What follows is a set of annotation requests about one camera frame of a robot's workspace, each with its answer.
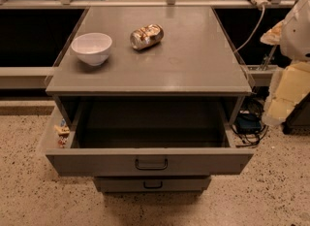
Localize white ceramic bowl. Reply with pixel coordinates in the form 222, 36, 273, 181
71, 33, 112, 66

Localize white power cable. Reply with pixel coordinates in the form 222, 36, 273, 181
232, 4, 266, 55

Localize grey drawer cabinet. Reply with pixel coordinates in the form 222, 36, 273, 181
45, 6, 253, 127

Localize grey drawer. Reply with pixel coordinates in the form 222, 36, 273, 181
46, 100, 253, 177
93, 176, 211, 193

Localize grey bottom drawer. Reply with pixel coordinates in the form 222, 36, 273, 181
93, 176, 211, 193

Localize small toy items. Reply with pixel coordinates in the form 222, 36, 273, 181
54, 119, 70, 148

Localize blue box with cables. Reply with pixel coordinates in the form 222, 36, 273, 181
231, 98, 268, 147

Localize clear plastic bin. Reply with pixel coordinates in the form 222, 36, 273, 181
37, 108, 64, 155

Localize slanted metal rod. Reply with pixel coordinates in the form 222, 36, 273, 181
260, 45, 277, 71

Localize crushed metallic can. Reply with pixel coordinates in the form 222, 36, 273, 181
130, 24, 164, 50

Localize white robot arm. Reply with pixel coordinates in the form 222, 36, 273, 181
260, 0, 310, 126

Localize grey top drawer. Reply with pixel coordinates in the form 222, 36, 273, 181
46, 100, 253, 177

